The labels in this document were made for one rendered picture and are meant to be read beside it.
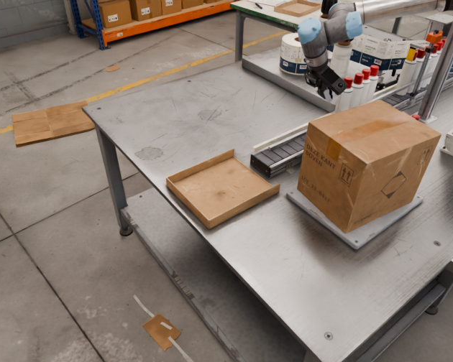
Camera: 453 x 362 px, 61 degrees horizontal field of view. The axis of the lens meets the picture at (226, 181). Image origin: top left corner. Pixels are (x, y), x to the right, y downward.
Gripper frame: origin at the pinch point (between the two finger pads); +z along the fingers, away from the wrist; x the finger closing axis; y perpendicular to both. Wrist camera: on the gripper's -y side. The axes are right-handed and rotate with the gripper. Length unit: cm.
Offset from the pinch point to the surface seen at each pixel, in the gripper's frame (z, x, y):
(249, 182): -5.2, 46.1, -3.1
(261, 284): -17, 68, -38
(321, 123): -24.0, 21.4, -19.8
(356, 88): 4.8, -11.5, -1.5
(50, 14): 74, 26, 439
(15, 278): 25, 160, 83
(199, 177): -11, 57, 10
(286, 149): 1.1, 26.0, -0.3
